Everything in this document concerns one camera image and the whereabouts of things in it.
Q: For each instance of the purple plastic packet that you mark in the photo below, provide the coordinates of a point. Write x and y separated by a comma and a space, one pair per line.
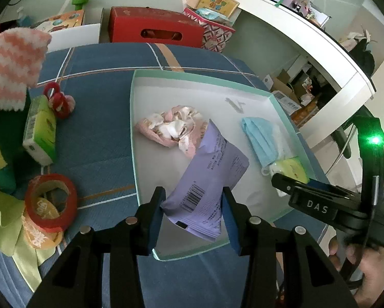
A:
211, 173

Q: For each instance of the red plush charm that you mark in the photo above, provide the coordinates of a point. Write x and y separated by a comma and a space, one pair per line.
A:
62, 104

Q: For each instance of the red storage box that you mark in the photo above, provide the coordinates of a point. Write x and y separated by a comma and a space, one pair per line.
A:
131, 22

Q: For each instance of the pile of cardboard boxes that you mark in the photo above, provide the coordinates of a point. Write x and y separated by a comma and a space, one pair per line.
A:
288, 89

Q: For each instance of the white desk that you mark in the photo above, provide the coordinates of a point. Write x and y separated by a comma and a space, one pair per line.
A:
307, 29

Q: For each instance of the yellow green sponge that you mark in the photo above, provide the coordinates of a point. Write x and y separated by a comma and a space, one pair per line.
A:
6, 134

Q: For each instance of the colourful toy box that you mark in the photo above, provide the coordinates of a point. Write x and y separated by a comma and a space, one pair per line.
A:
63, 19

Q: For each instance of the light green cloth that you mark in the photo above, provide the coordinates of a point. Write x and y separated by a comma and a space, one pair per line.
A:
2, 218

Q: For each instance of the white box with teal rim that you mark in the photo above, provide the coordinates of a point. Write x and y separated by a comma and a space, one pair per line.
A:
185, 96

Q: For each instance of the blue face mask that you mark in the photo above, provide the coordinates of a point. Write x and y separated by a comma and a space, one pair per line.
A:
259, 138

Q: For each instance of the blue plaid blanket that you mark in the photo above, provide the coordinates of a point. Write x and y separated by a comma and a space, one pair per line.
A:
99, 118

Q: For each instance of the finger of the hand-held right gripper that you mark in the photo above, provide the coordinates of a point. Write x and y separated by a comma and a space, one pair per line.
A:
288, 183

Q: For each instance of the pink white striped cloth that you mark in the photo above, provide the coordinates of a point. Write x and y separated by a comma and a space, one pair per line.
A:
9, 67

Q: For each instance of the person's right hand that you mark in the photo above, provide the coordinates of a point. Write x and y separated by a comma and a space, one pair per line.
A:
371, 272

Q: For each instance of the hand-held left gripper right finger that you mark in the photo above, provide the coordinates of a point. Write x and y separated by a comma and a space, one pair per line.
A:
232, 227

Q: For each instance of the red tape roll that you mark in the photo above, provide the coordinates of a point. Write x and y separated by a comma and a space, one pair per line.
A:
66, 211

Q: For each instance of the crumpled pink wrapper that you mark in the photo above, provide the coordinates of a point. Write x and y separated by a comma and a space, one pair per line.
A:
169, 128

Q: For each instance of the orange tape roll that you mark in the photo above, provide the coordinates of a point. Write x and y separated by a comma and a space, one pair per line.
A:
38, 239

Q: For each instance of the yellow-green small packet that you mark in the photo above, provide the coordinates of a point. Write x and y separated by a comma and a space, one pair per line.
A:
291, 166

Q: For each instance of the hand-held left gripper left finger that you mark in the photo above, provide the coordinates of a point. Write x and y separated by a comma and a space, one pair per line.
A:
156, 231

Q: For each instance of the light blue packet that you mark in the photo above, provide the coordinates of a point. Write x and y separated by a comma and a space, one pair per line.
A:
214, 14

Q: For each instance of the red white patterned box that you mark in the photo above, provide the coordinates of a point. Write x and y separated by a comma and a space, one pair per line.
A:
217, 35

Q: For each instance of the green tissue pack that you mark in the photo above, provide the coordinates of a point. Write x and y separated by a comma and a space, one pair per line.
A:
39, 128

